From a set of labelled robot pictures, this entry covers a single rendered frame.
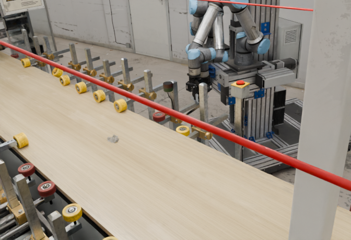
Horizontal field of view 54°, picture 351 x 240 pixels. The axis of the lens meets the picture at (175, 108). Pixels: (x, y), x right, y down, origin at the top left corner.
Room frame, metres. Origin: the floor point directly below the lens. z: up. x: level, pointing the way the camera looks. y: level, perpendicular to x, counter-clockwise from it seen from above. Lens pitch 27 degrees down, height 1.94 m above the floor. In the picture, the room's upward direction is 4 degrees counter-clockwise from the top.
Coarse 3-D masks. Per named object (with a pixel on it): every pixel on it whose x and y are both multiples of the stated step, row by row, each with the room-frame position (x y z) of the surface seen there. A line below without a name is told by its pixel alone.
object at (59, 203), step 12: (0, 156) 2.06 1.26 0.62; (12, 156) 1.83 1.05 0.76; (12, 168) 1.91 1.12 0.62; (12, 180) 2.13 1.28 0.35; (36, 180) 1.59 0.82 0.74; (36, 192) 1.64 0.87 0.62; (60, 192) 1.36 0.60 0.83; (48, 204) 1.53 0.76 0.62; (60, 204) 1.39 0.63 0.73; (84, 216) 1.19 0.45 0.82; (84, 228) 1.22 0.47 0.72; (96, 228) 1.12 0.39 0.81
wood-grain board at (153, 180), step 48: (0, 96) 2.49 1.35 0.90; (48, 96) 2.41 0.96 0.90; (48, 144) 1.71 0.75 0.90; (96, 144) 1.67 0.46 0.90; (144, 144) 1.63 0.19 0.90; (192, 144) 1.59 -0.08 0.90; (96, 192) 1.25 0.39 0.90; (144, 192) 1.23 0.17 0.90; (192, 192) 1.20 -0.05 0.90; (240, 192) 1.18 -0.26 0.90; (288, 192) 1.16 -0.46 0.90
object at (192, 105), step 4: (188, 104) 2.18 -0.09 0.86; (192, 104) 2.17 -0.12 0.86; (180, 108) 2.12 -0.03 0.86; (184, 108) 2.11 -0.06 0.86; (188, 108) 2.13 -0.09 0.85; (192, 108) 2.16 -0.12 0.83; (184, 112) 2.11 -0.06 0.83; (168, 116) 2.02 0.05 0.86; (164, 120) 1.98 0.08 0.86; (168, 120) 2.00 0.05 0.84
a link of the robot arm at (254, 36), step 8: (224, 0) 2.20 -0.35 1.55; (232, 0) 2.14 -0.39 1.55; (240, 0) 2.14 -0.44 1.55; (248, 0) 2.17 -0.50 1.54; (232, 8) 2.18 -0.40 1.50; (240, 8) 2.15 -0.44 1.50; (240, 16) 2.20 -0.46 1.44; (248, 16) 2.21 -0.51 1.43; (240, 24) 2.26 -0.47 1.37; (248, 24) 2.22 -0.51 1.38; (248, 32) 2.25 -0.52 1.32; (256, 32) 2.26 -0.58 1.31; (248, 40) 2.30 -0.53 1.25; (256, 40) 2.26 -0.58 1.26; (264, 40) 2.26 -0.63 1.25; (248, 48) 2.34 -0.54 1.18; (256, 48) 2.27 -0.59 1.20; (264, 48) 2.27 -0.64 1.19
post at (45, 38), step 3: (45, 36) 3.29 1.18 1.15; (45, 39) 3.28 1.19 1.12; (48, 39) 3.30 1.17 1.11; (45, 42) 3.27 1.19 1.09; (48, 42) 3.29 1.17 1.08; (45, 45) 3.28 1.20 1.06; (48, 45) 3.29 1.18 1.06; (45, 48) 3.29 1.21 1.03; (48, 48) 3.28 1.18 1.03; (48, 51) 3.28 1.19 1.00; (51, 60) 3.28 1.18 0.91; (51, 66) 3.27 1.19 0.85; (51, 69) 3.28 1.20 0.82; (51, 72) 3.30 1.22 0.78
